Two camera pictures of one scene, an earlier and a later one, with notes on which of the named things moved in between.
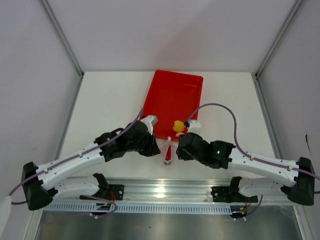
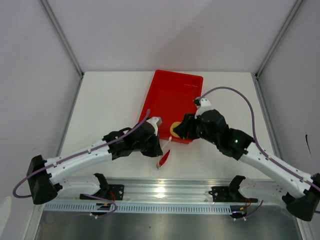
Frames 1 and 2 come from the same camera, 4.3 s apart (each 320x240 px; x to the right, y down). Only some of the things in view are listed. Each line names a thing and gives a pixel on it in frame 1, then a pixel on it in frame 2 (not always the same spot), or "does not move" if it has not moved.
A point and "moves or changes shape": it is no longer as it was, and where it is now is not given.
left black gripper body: [145, 147] does not move
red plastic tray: [172, 96] does not move
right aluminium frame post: [297, 4] does not move
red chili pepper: [168, 157] moves or changes shape
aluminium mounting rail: [164, 190] does not move
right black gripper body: [185, 156] to [203, 134]
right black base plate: [230, 194] does not move
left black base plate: [116, 192] does not move
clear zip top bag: [164, 144] moves or changes shape
